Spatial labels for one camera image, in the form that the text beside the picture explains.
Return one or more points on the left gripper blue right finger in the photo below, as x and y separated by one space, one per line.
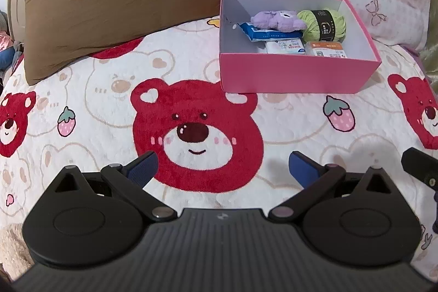
303 169

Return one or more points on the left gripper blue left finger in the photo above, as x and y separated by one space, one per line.
143 169

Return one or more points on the clear floss pick box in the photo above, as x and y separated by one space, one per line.
325 49

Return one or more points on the white tissue pack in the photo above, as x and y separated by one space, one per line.
286 47

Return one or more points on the pink cardboard box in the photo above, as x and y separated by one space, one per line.
341 60

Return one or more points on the blue wet wipes pack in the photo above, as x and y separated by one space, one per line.
255 34

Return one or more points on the green yarn ball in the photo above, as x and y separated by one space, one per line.
323 25

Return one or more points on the purple plush toy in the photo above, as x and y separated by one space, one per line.
281 20

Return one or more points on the bear print blanket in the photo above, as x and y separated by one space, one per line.
215 150

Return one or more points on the gold satin curtain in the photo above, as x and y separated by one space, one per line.
429 54

